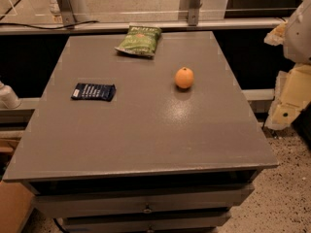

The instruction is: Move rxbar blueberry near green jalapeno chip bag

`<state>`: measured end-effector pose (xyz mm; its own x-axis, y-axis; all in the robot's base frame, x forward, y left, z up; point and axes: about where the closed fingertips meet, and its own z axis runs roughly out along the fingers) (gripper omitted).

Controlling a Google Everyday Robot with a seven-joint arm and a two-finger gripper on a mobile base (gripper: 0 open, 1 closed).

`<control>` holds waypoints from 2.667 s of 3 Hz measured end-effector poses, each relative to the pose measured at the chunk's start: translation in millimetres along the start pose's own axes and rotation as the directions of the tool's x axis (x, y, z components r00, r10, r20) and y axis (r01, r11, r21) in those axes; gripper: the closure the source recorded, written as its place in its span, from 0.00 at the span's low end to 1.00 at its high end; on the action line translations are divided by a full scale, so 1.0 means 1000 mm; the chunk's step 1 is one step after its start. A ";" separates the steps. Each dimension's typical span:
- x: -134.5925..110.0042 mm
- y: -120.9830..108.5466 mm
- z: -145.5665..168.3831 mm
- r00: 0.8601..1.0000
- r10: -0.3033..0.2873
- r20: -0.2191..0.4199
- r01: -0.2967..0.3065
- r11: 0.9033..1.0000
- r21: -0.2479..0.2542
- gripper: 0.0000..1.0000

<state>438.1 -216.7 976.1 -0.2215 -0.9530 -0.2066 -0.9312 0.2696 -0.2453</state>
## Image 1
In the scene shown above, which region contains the dark blue rxbar wrapper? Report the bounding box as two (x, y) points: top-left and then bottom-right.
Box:
(71, 83), (117, 102)

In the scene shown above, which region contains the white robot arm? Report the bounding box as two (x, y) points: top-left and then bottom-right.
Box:
(264, 0), (311, 130)

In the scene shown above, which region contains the green jalapeno chip bag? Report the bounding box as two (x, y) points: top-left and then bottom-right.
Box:
(116, 25), (161, 57)

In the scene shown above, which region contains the orange fruit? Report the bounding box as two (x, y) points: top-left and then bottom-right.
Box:
(174, 67), (194, 89)

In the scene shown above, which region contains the upper grey drawer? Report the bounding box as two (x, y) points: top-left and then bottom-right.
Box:
(33, 183), (254, 217)

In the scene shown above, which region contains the grey drawer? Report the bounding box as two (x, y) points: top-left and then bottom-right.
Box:
(33, 183), (254, 217)
(63, 210), (230, 233)

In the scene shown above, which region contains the lower grey drawer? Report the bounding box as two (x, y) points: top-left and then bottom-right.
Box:
(63, 210), (230, 233)

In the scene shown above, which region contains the white pipe left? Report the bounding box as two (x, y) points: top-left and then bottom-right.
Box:
(0, 82), (21, 109)

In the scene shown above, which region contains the cardboard box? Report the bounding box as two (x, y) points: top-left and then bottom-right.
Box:
(0, 182), (33, 233)

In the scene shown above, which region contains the metal bracket right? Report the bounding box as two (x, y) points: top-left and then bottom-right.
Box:
(188, 0), (201, 26)

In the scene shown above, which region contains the metal bracket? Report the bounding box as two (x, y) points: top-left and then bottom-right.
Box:
(188, 0), (201, 26)
(56, 0), (76, 28)

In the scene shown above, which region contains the black cable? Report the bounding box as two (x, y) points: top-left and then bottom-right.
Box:
(0, 19), (99, 30)

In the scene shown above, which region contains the metal bracket left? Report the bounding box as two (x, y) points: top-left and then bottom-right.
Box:
(56, 0), (76, 28)

